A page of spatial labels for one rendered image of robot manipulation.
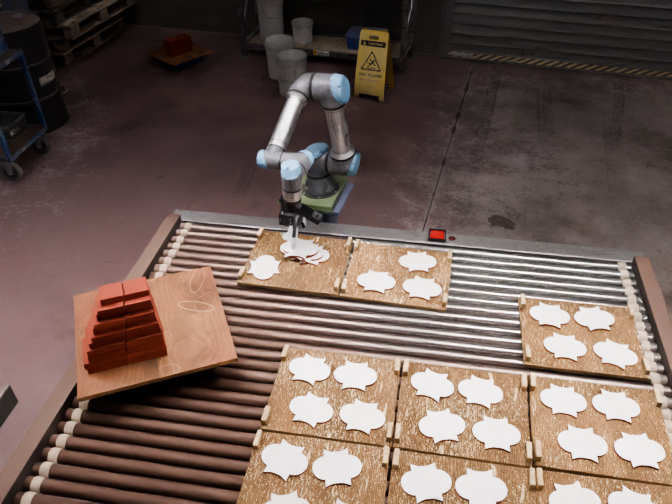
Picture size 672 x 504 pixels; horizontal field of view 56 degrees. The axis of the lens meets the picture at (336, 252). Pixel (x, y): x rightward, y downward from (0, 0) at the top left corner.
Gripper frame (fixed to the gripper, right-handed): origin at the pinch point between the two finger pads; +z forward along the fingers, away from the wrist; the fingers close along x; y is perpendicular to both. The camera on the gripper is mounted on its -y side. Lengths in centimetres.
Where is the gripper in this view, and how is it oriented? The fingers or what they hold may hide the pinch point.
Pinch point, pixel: (300, 239)
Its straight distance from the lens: 260.6
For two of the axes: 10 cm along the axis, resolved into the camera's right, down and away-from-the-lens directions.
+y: -9.7, -1.5, 2.0
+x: -2.5, 6.0, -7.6
